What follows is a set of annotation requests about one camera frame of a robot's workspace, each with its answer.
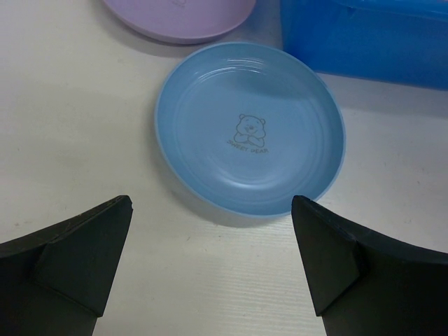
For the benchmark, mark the blue plate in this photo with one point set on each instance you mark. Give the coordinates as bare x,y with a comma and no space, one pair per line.
246,127

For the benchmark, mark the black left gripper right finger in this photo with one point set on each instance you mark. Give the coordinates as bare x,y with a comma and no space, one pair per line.
363,282

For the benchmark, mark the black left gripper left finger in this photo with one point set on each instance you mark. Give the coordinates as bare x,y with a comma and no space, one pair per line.
57,280

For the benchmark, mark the blue plastic bin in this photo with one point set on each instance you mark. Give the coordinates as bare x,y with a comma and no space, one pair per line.
394,41

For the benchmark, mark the small purple plate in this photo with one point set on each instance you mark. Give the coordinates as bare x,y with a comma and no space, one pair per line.
182,22

